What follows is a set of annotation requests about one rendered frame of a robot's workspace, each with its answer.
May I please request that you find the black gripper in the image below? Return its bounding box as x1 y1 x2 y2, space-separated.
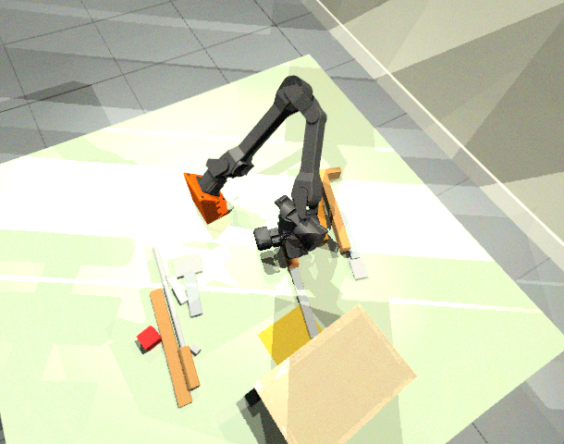
253 221 294 251

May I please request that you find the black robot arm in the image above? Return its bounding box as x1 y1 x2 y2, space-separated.
196 76 328 259

